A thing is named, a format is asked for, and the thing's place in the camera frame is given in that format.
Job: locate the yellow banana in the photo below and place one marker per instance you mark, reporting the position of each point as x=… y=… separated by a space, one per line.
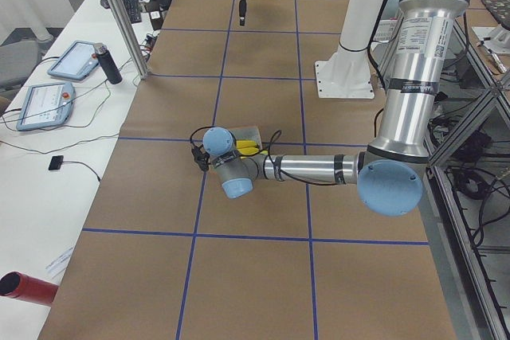
x=250 y=151
x=246 y=143

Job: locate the grey square plate orange rim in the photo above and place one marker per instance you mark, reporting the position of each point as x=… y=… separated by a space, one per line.
x=247 y=133

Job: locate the black keyboard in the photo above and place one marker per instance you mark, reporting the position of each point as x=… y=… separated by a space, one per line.
x=133 y=10

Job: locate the black water bottle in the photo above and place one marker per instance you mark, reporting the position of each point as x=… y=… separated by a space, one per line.
x=107 y=63

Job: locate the far teach pendant tablet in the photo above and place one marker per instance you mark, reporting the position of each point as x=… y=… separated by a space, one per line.
x=76 y=63

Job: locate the teach pendant tablet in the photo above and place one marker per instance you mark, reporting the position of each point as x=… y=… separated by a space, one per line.
x=46 y=105
x=76 y=63

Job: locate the near teach pendant tablet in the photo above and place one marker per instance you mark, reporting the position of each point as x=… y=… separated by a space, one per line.
x=46 y=105

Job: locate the small black puck device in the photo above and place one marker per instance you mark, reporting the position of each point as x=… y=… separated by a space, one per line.
x=56 y=162

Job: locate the red cylinder tube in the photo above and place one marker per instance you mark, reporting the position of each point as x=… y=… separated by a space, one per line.
x=16 y=285

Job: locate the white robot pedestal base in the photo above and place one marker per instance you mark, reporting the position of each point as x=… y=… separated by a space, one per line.
x=346 y=74

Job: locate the aluminium frame post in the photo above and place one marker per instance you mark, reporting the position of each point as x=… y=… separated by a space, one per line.
x=121 y=17

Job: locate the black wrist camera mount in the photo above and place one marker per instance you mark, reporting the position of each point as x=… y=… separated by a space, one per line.
x=201 y=158

